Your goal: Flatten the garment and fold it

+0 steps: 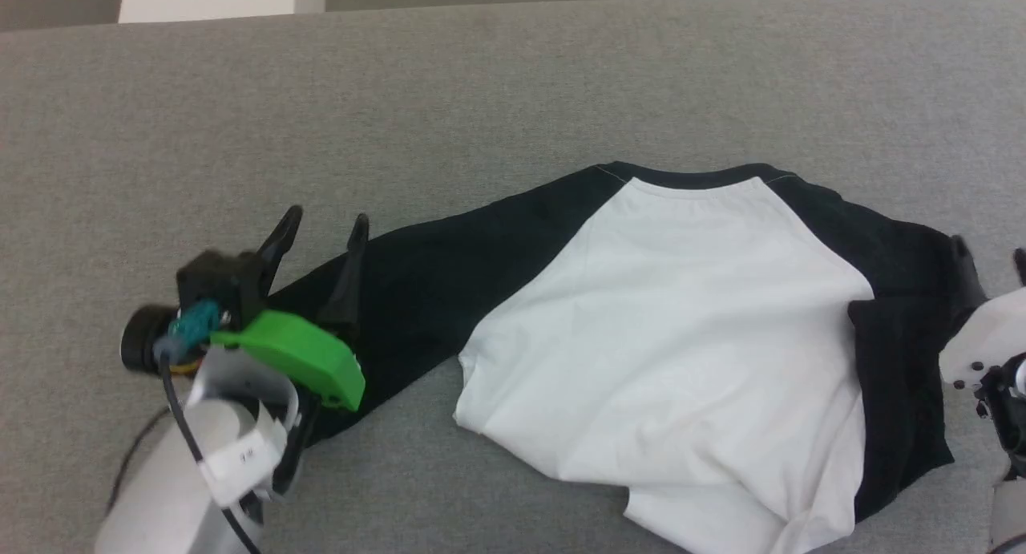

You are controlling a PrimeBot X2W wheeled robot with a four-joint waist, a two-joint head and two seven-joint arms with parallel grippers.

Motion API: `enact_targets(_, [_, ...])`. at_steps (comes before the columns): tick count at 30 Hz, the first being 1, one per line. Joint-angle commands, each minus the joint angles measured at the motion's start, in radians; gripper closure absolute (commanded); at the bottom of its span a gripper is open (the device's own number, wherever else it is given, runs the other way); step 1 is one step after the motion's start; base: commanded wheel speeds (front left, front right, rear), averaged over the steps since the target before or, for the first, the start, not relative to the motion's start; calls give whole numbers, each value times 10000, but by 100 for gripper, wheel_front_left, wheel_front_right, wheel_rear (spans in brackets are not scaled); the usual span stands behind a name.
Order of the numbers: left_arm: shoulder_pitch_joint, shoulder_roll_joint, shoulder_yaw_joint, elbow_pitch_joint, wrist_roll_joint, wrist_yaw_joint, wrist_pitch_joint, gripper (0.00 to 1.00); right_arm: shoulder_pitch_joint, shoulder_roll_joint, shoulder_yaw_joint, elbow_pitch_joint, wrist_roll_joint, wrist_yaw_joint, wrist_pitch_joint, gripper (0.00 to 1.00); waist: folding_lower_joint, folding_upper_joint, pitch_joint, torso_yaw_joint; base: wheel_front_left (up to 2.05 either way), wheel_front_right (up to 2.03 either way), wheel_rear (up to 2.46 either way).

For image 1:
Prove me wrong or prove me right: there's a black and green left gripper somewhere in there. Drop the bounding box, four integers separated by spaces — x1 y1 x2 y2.
178 206 370 410

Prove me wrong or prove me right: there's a thin black cable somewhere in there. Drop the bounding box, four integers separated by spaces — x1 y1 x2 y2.
157 342 264 554
107 408 174 516

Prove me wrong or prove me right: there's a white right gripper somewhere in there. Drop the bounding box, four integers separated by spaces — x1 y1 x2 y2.
939 235 1026 388

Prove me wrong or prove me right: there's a white and black raglan shirt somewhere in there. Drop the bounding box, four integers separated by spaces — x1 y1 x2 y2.
269 161 988 554

